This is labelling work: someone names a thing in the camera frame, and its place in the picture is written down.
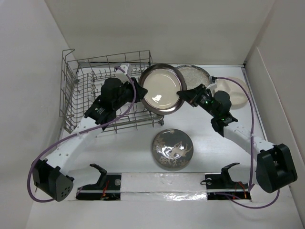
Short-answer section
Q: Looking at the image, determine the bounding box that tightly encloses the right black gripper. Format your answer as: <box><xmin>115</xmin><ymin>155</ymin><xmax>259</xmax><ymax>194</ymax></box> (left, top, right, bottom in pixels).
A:
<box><xmin>176</xmin><ymin>83</ymin><xmax>218</xmax><ymax>118</ymax></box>

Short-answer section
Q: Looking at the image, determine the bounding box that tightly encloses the grey wire dish rack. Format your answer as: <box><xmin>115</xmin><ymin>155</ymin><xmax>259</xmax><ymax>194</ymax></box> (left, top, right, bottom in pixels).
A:
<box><xmin>59</xmin><ymin>49</ymin><xmax>164</xmax><ymax>134</ymax></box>

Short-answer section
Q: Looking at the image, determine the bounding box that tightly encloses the grey deer pattern plate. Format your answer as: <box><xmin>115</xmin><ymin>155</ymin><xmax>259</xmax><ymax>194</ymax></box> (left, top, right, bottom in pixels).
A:
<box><xmin>152</xmin><ymin>128</ymin><xmax>194</xmax><ymax>170</ymax></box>

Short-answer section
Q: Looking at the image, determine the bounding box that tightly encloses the cream plate brown rim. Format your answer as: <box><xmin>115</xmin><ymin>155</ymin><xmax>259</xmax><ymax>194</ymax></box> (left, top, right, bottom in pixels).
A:
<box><xmin>138</xmin><ymin>63</ymin><xmax>187</xmax><ymax>115</ymax></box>

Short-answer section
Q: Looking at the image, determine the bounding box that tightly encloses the purple cable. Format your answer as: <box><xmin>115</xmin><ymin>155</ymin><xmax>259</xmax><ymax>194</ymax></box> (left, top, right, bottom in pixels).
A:
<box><xmin>209</xmin><ymin>75</ymin><xmax>281</xmax><ymax>208</ymax></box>
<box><xmin>26</xmin><ymin>65</ymin><xmax>138</xmax><ymax>203</ymax></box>

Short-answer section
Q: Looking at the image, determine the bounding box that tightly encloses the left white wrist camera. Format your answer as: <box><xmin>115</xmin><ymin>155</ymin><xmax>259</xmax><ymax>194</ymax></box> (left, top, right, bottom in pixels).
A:
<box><xmin>115</xmin><ymin>63</ymin><xmax>132</xmax><ymax>83</ymax></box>

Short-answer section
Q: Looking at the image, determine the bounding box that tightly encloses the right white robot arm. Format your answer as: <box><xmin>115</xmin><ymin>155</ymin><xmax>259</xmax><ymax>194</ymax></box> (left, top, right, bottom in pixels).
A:
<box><xmin>177</xmin><ymin>84</ymin><xmax>298</xmax><ymax>193</ymax></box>

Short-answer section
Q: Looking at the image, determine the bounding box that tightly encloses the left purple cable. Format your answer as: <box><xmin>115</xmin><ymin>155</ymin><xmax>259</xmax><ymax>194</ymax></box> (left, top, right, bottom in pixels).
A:
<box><xmin>26</xmin><ymin>65</ymin><xmax>138</xmax><ymax>203</ymax></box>

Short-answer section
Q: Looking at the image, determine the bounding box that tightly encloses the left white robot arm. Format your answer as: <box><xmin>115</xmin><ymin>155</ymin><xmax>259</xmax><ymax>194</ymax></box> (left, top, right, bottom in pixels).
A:
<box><xmin>28</xmin><ymin>77</ymin><xmax>147</xmax><ymax>202</ymax></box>

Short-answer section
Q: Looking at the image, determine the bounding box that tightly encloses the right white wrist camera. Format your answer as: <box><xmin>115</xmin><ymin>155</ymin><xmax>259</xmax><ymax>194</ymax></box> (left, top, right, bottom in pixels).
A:
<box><xmin>207</xmin><ymin>76</ymin><xmax>217</xmax><ymax>90</ymax></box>

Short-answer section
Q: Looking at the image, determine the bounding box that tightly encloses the speckled round plate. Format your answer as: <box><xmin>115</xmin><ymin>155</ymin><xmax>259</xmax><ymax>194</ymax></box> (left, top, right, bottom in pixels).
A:
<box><xmin>176</xmin><ymin>64</ymin><xmax>212</xmax><ymax>90</ymax></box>

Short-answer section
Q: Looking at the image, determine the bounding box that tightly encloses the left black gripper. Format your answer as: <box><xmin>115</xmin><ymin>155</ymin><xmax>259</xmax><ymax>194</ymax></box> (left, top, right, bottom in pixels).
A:
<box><xmin>114</xmin><ymin>78</ymin><xmax>148</xmax><ymax>111</ymax></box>

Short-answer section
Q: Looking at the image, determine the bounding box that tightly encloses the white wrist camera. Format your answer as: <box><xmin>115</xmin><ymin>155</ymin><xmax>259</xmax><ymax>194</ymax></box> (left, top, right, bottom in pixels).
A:
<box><xmin>207</xmin><ymin>76</ymin><xmax>217</xmax><ymax>90</ymax></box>
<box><xmin>115</xmin><ymin>63</ymin><xmax>132</xmax><ymax>83</ymax></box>

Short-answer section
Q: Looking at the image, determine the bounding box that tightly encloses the cream divided dish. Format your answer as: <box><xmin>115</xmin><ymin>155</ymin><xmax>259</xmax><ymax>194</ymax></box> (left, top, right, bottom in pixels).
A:
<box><xmin>212</xmin><ymin>79</ymin><xmax>248</xmax><ymax>109</ymax></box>

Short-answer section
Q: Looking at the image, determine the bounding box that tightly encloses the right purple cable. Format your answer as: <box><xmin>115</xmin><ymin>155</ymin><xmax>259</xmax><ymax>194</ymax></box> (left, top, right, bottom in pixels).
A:
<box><xmin>209</xmin><ymin>75</ymin><xmax>281</xmax><ymax>208</ymax></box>

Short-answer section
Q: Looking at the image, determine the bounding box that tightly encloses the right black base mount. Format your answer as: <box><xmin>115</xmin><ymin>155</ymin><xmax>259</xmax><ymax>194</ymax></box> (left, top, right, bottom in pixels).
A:
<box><xmin>200</xmin><ymin>163</ymin><xmax>251</xmax><ymax>200</ymax></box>

